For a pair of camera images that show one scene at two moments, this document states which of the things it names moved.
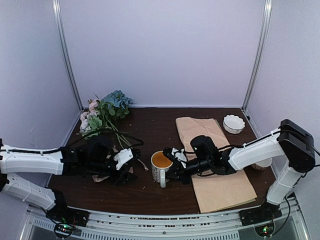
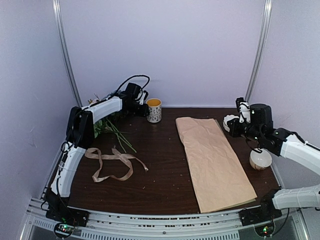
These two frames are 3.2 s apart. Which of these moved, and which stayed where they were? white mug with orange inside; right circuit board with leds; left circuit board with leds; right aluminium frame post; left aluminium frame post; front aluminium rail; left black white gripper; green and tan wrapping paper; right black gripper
Moved: white mug with orange inside; right black gripper; left black white gripper
Stayed: left circuit board with leds; right aluminium frame post; left aluminium frame post; right circuit board with leds; green and tan wrapping paper; front aluminium rail
